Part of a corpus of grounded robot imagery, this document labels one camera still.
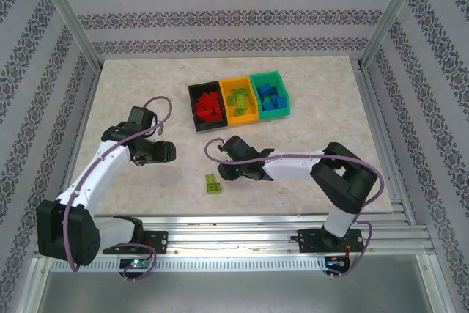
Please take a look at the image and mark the green plastic bin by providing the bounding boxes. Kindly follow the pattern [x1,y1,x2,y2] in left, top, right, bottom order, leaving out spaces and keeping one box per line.
[249,70,292,120]

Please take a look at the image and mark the aluminium side rail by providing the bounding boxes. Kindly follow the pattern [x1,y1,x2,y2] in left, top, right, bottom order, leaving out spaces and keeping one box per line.
[51,69,102,226]
[351,59,435,235]

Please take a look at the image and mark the white slotted cable duct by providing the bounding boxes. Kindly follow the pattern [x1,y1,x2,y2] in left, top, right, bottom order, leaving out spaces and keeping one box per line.
[49,257,327,273]

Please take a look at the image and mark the yellow plastic bin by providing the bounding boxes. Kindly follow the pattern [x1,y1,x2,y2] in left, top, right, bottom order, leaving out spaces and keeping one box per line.
[218,76,260,125]

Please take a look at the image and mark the beige marble board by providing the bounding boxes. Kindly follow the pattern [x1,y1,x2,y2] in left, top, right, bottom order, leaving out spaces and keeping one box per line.
[61,56,396,216]

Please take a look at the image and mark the black plastic bin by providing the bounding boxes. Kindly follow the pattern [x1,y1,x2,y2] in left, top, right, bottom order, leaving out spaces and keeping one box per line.
[188,80,229,133]

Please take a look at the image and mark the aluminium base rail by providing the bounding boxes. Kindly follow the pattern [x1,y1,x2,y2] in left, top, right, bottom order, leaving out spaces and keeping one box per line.
[36,213,435,255]

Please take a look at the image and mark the aluminium frame post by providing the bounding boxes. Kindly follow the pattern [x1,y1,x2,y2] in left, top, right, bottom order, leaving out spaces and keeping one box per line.
[31,0,103,72]
[358,0,429,70]

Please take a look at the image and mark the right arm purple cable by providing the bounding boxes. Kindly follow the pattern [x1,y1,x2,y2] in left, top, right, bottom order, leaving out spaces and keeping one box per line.
[204,138,385,280]

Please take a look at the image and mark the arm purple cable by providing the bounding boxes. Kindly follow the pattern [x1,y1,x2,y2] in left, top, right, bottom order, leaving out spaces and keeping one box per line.
[64,96,174,283]
[204,138,385,280]

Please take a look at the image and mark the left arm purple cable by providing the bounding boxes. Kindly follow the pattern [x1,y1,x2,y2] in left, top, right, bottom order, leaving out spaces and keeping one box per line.
[64,96,174,283]

